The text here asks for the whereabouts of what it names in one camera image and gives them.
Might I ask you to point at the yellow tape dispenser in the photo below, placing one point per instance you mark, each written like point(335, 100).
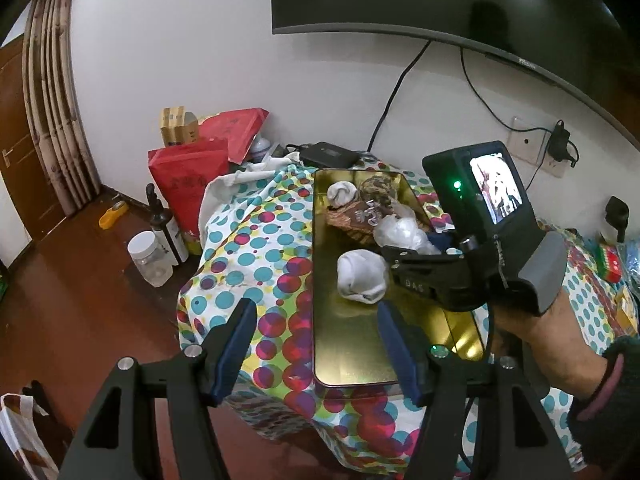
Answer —
point(111, 215)

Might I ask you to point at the beige wall socket plate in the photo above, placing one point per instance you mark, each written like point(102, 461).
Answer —
point(525, 140)

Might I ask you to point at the tall red gift bag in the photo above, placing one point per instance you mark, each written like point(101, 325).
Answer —
point(187, 185)

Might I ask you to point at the black clip holder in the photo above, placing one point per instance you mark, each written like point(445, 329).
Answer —
point(616, 210)

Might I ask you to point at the white wall power socket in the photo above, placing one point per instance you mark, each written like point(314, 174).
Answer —
point(555, 170)

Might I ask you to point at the brown wooden door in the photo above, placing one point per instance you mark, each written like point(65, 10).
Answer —
point(25, 150)

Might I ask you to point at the white plastic shopping bag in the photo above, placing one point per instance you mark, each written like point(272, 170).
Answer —
point(20, 430)

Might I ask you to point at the small white appliance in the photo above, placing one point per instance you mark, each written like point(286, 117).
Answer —
point(260, 150)

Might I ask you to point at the small yellow box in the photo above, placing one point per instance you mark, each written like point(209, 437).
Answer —
point(625, 310)

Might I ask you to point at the cardboard box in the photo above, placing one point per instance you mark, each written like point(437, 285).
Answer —
point(175, 127)

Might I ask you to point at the black set-top box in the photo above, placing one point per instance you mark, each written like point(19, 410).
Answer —
point(330, 155)

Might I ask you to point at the black power adapter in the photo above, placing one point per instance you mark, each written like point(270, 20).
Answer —
point(557, 140)

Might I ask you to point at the bluish clear plastic bag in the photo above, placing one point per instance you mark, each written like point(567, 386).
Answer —
point(632, 265)

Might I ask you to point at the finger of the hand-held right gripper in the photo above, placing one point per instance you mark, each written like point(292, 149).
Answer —
point(415, 265)
point(445, 242)

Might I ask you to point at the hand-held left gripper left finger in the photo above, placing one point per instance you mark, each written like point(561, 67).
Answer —
point(235, 355)

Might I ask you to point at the brown snack bag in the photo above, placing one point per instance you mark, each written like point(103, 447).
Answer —
point(355, 222)

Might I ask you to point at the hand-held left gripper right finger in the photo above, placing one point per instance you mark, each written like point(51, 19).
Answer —
point(400, 355)

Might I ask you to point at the person's right hand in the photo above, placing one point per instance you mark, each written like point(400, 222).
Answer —
point(550, 340)

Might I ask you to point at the patterned brown curtain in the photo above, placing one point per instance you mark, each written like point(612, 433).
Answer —
point(55, 85)

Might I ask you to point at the white sock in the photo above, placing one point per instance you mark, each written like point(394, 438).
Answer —
point(342, 192)
point(360, 275)

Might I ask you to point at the dark glass bottle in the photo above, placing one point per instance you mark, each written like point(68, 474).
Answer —
point(167, 235)

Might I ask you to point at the polka dot tablecloth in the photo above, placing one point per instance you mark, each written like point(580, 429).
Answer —
point(280, 280)

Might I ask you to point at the clear jar white lid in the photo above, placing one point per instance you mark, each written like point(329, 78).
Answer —
point(150, 260)

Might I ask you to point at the red and green box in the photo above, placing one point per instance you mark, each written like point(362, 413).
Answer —
point(610, 262)

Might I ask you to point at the gold metal tin box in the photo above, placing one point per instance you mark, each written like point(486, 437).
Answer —
point(350, 340)

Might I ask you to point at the clear plastic bag bundle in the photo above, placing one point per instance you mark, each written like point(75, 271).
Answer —
point(400, 232)

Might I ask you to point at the flat red gift bag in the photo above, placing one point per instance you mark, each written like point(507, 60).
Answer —
point(235, 130)

